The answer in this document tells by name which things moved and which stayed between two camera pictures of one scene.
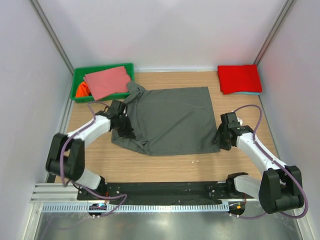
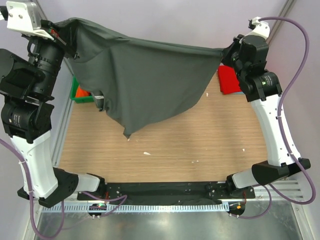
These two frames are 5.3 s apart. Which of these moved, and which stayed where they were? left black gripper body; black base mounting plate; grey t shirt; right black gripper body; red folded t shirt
Moved: left black gripper body; grey t shirt; right black gripper body
Stayed: red folded t shirt; black base mounting plate
